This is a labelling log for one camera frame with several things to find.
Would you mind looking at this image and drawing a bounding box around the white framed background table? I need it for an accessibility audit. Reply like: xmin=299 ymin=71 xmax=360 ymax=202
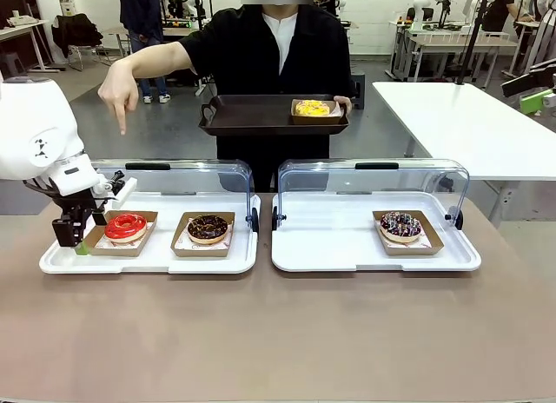
xmin=387 ymin=19 xmax=521 ymax=83

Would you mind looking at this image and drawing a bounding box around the dark donut with white sprinkles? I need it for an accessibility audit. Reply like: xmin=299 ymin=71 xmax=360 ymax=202
xmin=379 ymin=209 xmax=423 ymax=244

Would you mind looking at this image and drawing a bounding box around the brown plastic serving tray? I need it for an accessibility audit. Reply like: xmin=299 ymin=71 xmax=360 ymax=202
xmin=197 ymin=93 xmax=351 ymax=138

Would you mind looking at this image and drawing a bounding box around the clear plastic display lid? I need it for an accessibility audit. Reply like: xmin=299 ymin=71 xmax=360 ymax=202
xmin=277 ymin=158 xmax=472 ymax=224
xmin=83 ymin=158 xmax=255 ymax=224

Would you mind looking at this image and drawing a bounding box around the person's right hand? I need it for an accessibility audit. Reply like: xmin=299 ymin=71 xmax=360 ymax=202
xmin=96 ymin=59 xmax=141 ymax=136

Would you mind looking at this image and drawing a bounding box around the person's right forearm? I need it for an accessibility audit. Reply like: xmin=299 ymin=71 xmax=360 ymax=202
xmin=113 ymin=41 xmax=195 ymax=80

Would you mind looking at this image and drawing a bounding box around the red glazed donut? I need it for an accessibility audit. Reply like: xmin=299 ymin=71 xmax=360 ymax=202
xmin=103 ymin=212 xmax=148 ymax=242

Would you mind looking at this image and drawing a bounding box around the cardboard box of dark donut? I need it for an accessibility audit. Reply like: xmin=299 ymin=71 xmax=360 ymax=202
xmin=371 ymin=208 xmax=446 ymax=258

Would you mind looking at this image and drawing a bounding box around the white display tray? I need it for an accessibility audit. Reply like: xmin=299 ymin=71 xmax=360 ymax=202
xmin=270 ymin=190 xmax=483 ymax=274
xmin=38 ymin=189 xmax=262 ymax=276

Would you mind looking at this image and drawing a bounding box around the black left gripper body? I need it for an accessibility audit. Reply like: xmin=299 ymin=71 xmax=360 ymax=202
xmin=50 ymin=185 xmax=108 ymax=222

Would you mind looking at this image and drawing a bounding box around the cardboard box of chocolate donut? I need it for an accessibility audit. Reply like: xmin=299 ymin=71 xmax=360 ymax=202
xmin=169 ymin=210 xmax=237 ymax=259

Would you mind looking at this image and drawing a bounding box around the black stool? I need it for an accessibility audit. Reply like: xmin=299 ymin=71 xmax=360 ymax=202
xmin=350 ymin=69 xmax=368 ymax=111

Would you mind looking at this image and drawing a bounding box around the yellow glazed donut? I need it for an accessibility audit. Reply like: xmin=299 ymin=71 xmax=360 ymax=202
xmin=294 ymin=99 xmax=333 ymax=118

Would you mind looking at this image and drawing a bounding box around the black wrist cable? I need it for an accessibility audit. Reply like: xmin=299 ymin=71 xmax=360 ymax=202
xmin=23 ymin=176 xmax=61 ymax=201

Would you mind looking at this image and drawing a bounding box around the person in black shirt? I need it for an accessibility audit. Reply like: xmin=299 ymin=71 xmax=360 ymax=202
xmin=177 ymin=0 xmax=362 ymax=194

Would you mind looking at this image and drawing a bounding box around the bystander in blue jeans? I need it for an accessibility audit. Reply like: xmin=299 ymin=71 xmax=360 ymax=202
xmin=117 ymin=0 xmax=172 ymax=106

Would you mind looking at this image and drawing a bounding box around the black slanted pole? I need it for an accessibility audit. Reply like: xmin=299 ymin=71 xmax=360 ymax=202
xmin=454 ymin=0 xmax=494 ymax=87

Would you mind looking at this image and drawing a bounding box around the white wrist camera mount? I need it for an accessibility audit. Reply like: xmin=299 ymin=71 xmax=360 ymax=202
xmin=92 ymin=168 xmax=139 ymax=205

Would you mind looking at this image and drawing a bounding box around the cardboard box of yellow donut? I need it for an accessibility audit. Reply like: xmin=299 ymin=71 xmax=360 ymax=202
xmin=289 ymin=98 xmax=342 ymax=127

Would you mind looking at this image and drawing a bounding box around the chocolate donut with orange sprinkles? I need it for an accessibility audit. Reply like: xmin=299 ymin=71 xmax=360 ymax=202
xmin=186 ymin=214 xmax=230 ymax=248

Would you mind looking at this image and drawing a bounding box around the black lid handle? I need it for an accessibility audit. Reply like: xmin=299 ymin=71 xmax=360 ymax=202
xmin=124 ymin=161 xmax=172 ymax=171
xmin=354 ymin=161 xmax=400 ymax=171

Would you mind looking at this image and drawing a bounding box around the light wooden background table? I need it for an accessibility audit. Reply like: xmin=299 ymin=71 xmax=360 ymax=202
xmin=0 ymin=17 xmax=58 ymax=75

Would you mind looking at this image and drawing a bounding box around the bystander in black top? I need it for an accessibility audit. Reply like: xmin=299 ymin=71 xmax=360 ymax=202
xmin=487 ymin=0 xmax=529 ymax=36

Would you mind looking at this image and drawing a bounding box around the bystander in light robe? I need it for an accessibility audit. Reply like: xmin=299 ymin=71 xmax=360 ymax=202
xmin=520 ymin=0 xmax=556 ymax=75

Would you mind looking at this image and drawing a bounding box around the printed white paper liner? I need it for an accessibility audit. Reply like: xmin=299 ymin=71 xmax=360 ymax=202
xmin=381 ymin=228 xmax=436 ymax=250
xmin=92 ymin=221 xmax=156 ymax=250
xmin=179 ymin=228 xmax=232 ymax=252

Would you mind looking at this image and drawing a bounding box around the cardboard box of red donut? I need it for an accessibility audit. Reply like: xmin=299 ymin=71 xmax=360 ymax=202
xmin=82 ymin=208 xmax=160 ymax=258

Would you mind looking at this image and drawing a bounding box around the person's left hand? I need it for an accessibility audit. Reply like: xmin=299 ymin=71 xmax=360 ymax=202
xmin=332 ymin=96 xmax=354 ymax=117

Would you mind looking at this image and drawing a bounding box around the black jacket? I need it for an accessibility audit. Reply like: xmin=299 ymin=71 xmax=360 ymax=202
xmin=51 ymin=13 xmax=104 ymax=60

